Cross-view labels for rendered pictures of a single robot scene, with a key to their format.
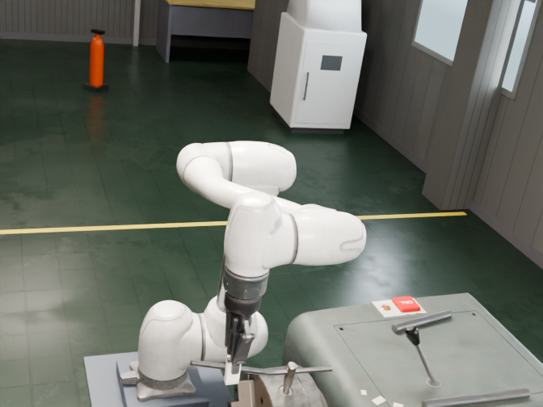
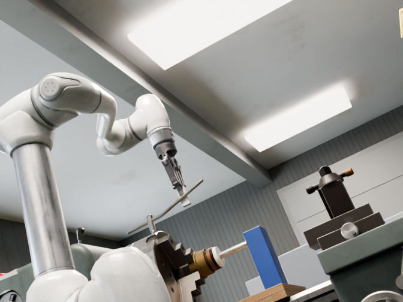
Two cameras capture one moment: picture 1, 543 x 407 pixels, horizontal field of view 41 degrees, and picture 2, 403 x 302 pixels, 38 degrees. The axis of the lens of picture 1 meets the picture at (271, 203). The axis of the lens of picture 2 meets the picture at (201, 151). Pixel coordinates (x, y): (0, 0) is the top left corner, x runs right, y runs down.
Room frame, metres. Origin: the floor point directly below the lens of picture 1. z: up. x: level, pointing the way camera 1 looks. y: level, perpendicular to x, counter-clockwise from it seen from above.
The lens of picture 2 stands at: (2.79, 1.30, 0.71)
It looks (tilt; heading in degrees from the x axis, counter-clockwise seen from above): 21 degrees up; 216
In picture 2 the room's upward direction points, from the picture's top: 22 degrees counter-clockwise
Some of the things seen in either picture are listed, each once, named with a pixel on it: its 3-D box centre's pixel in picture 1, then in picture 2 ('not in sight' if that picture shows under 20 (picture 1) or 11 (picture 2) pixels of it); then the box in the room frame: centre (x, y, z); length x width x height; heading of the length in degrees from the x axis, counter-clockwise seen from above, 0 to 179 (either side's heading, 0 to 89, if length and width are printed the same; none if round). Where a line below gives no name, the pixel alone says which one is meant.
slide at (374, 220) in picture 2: not in sight; (359, 240); (1.14, 0.50, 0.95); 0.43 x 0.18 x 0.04; 23
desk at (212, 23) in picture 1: (216, 29); not in sight; (9.02, 0.97, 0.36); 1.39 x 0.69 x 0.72; 112
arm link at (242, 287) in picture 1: (245, 279); (162, 139); (1.28, 0.03, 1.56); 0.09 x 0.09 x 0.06
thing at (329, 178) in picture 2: not in sight; (329, 181); (1.20, 0.52, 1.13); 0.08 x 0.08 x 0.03
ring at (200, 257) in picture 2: not in sight; (204, 262); (1.31, 0.05, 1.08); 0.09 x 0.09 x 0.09; 23
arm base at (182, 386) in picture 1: (156, 373); not in sight; (1.84, 0.28, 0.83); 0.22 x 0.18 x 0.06; 112
